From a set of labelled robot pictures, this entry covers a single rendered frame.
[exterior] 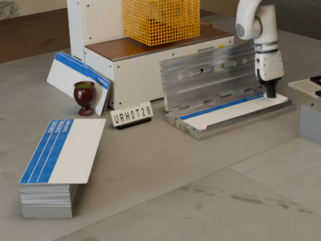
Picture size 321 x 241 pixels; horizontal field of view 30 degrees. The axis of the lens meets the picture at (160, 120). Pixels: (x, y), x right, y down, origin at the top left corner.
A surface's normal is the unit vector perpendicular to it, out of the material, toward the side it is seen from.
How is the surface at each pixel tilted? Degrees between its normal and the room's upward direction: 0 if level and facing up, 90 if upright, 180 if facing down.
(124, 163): 0
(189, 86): 79
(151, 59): 90
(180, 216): 0
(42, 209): 90
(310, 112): 90
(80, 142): 0
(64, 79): 63
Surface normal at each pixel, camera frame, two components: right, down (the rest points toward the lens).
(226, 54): 0.54, 0.14
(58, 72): -0.74, -0.19
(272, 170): -0.02, -0.91
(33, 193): -0.04, 0.41
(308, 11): -0.79, 0.27
